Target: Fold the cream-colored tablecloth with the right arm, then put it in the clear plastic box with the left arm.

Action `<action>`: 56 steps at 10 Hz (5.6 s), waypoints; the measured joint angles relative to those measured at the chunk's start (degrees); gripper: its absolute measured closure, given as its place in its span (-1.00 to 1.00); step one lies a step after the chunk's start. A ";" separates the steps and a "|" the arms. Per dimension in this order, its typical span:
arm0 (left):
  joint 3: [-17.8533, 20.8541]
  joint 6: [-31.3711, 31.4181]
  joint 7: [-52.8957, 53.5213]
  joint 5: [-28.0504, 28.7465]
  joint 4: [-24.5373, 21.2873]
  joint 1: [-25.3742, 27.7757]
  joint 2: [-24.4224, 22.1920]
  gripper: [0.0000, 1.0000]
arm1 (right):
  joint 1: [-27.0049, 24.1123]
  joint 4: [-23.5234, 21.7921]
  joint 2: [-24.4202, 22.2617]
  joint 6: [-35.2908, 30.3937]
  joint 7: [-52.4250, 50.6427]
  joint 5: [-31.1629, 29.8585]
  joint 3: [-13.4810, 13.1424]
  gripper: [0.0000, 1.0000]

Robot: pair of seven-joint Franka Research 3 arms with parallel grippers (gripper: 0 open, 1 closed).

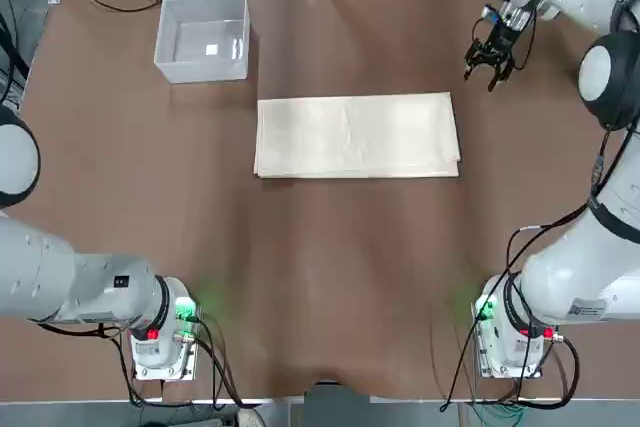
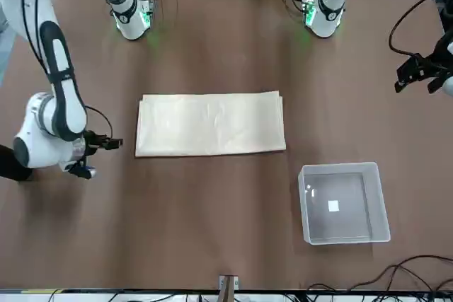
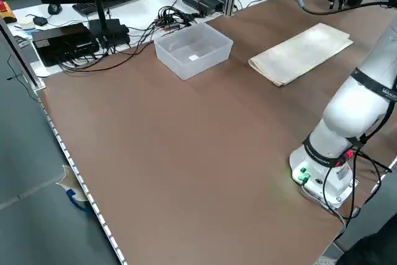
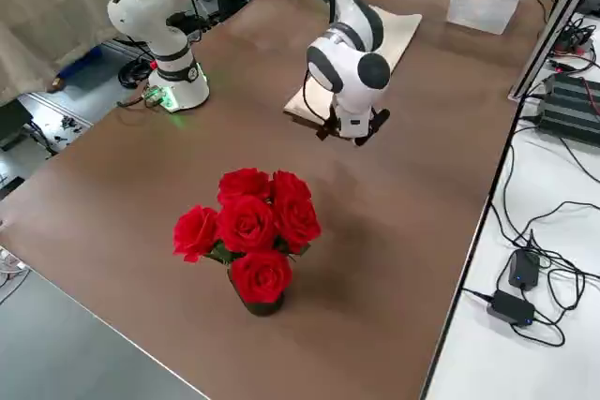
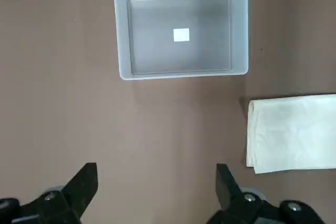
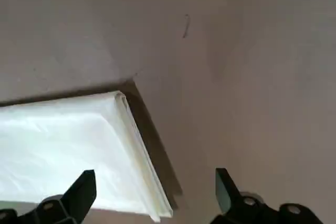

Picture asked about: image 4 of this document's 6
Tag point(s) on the cream tablecloth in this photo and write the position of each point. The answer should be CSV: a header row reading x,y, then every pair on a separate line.
x,y
398,30

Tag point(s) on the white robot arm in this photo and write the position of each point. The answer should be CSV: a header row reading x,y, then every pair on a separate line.
x,y
159,11

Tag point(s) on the red rose bouquet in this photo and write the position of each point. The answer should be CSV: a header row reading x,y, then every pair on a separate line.
x,y
246,224

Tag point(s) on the black ribbed power supply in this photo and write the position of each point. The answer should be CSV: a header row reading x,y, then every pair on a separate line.
x,y
569,107

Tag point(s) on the black power adapter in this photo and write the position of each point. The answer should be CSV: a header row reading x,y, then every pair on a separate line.
x,y
523,271
511,308

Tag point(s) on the beige curtain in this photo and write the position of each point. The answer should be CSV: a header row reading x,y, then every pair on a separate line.
x,y
47,20

